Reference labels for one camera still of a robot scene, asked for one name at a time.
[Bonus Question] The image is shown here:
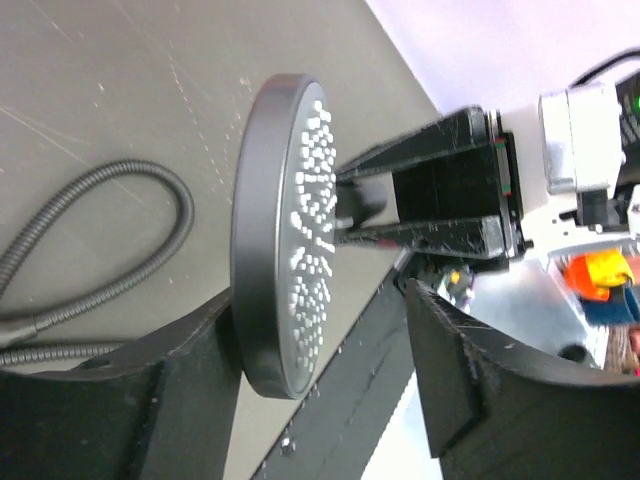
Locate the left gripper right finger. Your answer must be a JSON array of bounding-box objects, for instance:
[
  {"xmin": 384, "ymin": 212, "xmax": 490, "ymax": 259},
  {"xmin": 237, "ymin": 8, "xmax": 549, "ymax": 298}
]
[{"xmin": 405, "ymin": 280, "xmax": 639, "ymax": 479}]

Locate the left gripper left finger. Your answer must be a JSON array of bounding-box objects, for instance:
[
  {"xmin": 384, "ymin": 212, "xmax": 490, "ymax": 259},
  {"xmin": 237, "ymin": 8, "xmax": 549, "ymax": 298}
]
[{"xmin": 1, "ymin": 292, "xmax": 241, "ymax": 479}]

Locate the grey shower head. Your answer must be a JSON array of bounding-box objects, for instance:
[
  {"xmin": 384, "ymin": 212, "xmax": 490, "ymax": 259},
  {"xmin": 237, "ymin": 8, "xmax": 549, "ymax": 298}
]
[{"xmin": 229, "ymin": 73, "xmax": 389, "ymax": 400}]

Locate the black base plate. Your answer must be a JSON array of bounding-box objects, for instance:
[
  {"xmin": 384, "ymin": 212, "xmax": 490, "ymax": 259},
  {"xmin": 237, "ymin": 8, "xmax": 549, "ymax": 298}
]
[{"xmin": 253, "ymin": 275, "xmax": 413, "ymax": 480}]

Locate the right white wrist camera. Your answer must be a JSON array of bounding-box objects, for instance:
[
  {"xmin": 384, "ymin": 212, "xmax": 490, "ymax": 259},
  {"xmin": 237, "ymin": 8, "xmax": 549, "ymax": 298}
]
[{"xmin": 538, "ymin": 83, "xmax": 623, "ymax": 227}]

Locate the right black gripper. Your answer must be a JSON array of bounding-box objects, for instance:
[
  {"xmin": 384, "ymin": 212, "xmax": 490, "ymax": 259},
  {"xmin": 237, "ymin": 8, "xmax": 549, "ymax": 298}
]
[{"xmin": 335, "ymin": 106, "xmax": 533, "ymax": 272}]

